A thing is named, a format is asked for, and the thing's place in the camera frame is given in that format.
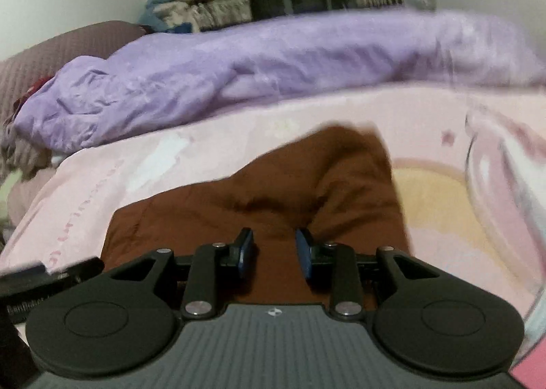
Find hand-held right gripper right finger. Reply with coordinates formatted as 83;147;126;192
294;227;443;323

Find blue and beige cloth heap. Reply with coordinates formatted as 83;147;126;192
137;0;202;34

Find purple quilt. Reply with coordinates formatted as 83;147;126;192
14;8;546;149

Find brown garment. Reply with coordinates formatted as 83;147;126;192
101;125;414;305

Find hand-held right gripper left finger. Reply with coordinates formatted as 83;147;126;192
103;227;256;322

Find grey fuzzy cloth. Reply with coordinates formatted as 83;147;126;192
0;122;58;178

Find pink printed bed sheet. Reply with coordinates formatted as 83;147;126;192
0;85;546;389

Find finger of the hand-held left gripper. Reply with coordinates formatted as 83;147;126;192
0;256;106;292

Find mauve quilted pillow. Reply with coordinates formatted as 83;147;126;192
0;20;146;127

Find pale green cloth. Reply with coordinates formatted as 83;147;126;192
0;170;27;204

